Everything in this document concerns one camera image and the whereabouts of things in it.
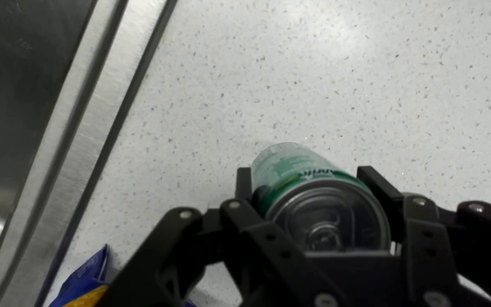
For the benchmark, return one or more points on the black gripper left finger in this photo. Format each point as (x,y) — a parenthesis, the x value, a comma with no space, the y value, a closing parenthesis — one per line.
(264,262)

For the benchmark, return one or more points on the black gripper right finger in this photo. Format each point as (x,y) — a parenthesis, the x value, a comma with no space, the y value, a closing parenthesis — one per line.
(446,252)

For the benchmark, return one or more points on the green soda can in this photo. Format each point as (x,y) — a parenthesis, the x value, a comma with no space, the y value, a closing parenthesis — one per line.
(317,203)

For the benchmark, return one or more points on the stainless steel double sink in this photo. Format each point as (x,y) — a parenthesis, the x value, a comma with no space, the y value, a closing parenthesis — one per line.
(69,68)

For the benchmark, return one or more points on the blue chip bag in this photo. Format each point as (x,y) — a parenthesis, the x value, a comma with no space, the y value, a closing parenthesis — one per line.
(88,283)

